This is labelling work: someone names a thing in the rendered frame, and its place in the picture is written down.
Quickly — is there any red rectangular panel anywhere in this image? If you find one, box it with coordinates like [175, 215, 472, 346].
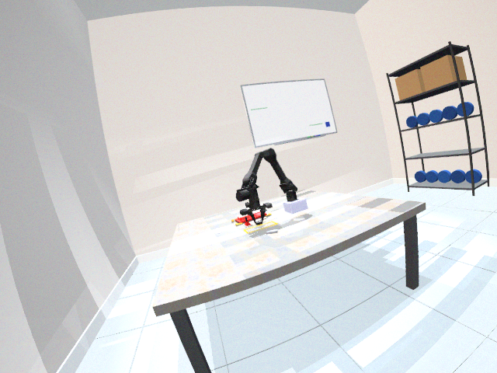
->
[235, 212, 261, 224]

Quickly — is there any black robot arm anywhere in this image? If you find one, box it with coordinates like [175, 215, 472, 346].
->
[236, 148, 299, 202]

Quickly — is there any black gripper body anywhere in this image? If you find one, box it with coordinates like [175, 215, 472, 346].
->
[240, 196, 273, 216]

